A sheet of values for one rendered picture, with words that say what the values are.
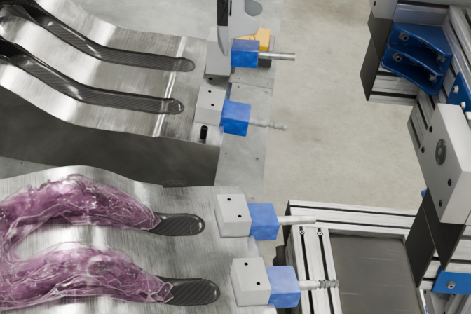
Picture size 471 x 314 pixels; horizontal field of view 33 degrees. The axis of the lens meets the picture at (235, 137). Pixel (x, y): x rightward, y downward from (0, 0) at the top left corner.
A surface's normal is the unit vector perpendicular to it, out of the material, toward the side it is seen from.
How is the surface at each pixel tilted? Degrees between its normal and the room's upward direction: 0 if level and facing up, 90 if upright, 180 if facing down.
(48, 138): 90
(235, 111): 0
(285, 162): 0
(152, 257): 25
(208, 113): 90
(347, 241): 0
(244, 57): 82
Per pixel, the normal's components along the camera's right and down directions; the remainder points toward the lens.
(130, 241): 0.59, -0.68
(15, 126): -0.11, 0.62
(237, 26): -0.08, 0.34
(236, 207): 0.15, -0.77
